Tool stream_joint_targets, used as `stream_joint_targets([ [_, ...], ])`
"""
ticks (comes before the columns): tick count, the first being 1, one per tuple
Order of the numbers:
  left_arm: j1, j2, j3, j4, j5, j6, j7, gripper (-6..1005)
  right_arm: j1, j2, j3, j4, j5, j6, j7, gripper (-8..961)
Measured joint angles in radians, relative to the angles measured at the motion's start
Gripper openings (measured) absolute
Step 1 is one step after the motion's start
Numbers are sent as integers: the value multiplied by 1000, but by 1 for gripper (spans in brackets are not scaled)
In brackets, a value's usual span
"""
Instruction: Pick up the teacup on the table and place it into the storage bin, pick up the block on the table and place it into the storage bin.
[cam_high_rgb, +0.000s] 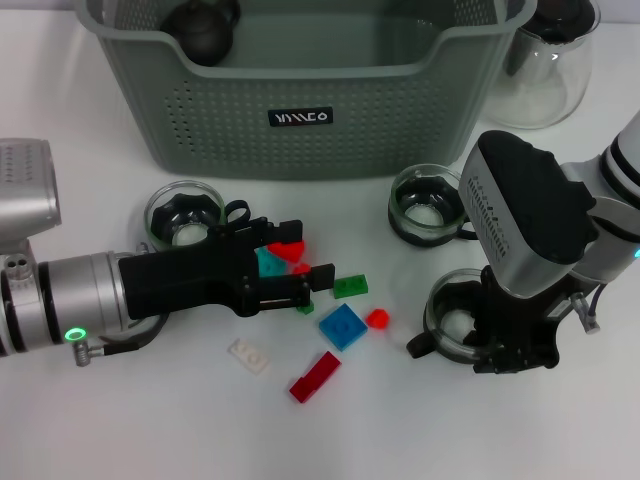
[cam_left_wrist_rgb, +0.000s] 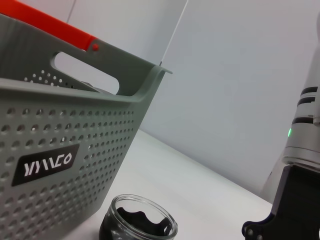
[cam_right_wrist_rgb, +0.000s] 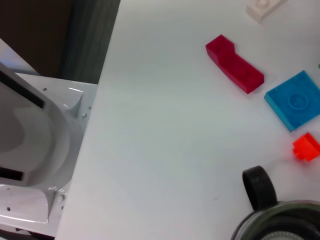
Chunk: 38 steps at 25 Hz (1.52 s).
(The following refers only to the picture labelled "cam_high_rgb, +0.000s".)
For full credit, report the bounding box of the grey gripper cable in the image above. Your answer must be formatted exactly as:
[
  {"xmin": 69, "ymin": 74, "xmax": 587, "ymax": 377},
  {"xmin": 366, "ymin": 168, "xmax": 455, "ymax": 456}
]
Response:
[
  {"xmin": 74, "ymin": 314, "xmax": 169, "ymax": 366},
  {"xmin": 569, "ymin": 282, "xmax": 601, "ymax": 336}
]

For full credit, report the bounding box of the grey left gripper cable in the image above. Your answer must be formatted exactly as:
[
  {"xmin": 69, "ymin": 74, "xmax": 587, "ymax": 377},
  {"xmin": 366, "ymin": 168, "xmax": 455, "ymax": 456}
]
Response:
[{"xmin": 74, "ymin": 314, "xmax": 169, "ymax": 366}]

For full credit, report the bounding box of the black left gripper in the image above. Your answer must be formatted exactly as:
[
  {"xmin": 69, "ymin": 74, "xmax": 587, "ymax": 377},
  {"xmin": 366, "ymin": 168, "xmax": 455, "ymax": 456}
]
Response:
[{"xmin": 117, "ymin": 217, "xmax": 336, "ymax": 320}]

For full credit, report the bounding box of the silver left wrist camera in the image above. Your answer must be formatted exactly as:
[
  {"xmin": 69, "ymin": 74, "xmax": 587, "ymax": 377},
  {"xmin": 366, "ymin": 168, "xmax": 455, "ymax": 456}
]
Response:
[{"xmin": 0, "ymin": 138, "xmax": 64, "ymax": 251}]

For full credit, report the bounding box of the glass carafe black lid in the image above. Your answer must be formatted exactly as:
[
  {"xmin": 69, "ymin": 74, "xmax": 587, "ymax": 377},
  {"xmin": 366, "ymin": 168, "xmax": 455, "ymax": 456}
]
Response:
[{"xmin": 482, "ymin": 0, "xmax": 601, "ymax": 131}]

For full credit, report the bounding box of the red-orange sloped brick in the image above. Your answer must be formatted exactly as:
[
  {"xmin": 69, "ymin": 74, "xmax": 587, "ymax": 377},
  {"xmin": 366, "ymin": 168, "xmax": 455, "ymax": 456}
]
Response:
[{"xmin": 266, "ymin": 239, "xmax": 306, "ymax": 264}]

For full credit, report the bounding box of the teal square brick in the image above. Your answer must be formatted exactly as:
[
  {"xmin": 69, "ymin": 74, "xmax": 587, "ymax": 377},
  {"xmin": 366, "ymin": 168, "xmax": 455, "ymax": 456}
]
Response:
[{"xmin": 255, "ymin": 248, "xmax": 289, "ymax": 276}]

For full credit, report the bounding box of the glass jar with coloured pieces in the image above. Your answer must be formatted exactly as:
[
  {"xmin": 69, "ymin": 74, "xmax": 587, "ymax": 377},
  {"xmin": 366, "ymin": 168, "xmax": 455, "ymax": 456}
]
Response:
[{"xmin": 387, "ymin": 163, "xmax": 480, "ymax": 247}]

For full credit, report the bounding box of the dark red long brick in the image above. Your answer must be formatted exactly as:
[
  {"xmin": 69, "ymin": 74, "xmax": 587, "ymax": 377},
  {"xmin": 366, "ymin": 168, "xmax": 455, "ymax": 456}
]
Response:
[{"xmin": 288, "ymin": 350, "xmax": 343, "ymax": 404}]

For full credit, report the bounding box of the green two-stud plate brick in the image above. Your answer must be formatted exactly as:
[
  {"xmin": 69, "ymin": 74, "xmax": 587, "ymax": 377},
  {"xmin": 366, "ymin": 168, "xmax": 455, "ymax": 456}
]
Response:
[{"xmin": 333, "ymin": 273, "xmax": 370, "ymax": 300}]

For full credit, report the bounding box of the grey right gripper cable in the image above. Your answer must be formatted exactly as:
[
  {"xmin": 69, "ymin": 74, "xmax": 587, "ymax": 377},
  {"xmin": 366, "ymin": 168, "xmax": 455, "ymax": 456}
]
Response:
[{"xmin": 569, "ymin": 282, "xmax": 601, "ymax": 336}]

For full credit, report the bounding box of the grey perforated storage bin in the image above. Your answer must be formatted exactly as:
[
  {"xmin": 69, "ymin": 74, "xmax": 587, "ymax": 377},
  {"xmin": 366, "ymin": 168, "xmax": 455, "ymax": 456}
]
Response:
[{"xmin": 74, "ymin": 0, "xmax": 539, "ymax": 182}]

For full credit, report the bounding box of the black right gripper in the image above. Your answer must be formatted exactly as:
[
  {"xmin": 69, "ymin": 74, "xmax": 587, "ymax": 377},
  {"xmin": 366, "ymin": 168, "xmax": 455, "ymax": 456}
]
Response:
[{"xmin": 462, "ymin": 268, "xmax": 584, "ymax": 376}]

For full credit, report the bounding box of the blue square brick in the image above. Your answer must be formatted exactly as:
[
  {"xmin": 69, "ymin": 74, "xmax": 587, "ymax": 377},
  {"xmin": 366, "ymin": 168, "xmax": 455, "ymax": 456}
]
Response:
[{"xmin": 318, "ymin": 302, "xmax": 369, "ymax": 352}]

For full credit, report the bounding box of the dark round teapot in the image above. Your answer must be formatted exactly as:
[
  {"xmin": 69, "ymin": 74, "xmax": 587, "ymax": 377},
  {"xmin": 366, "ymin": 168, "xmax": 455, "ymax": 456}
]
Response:
[{"xmin": 160, "ymin": 0, "xmax": 241, "ymax": 67}]

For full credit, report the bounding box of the white two-stud brick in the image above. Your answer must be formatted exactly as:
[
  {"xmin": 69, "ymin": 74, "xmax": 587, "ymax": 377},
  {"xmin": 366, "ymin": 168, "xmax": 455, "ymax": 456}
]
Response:
[{"xmin": 228, "ymin": 338, "xmax": 271, "ymax": 375}]

